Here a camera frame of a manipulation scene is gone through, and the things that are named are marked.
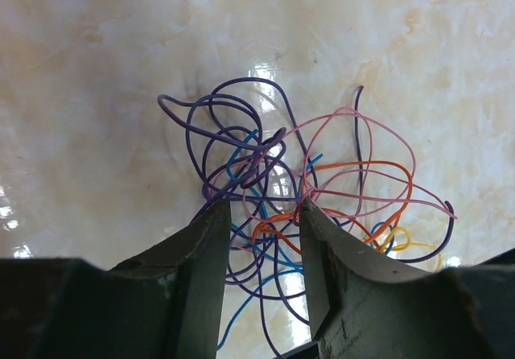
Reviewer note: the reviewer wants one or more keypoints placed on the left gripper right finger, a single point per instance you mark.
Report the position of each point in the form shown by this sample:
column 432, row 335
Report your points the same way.
column 362, row 304

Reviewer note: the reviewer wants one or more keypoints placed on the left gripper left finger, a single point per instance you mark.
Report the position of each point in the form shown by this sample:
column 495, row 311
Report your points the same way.
column 162, row 303

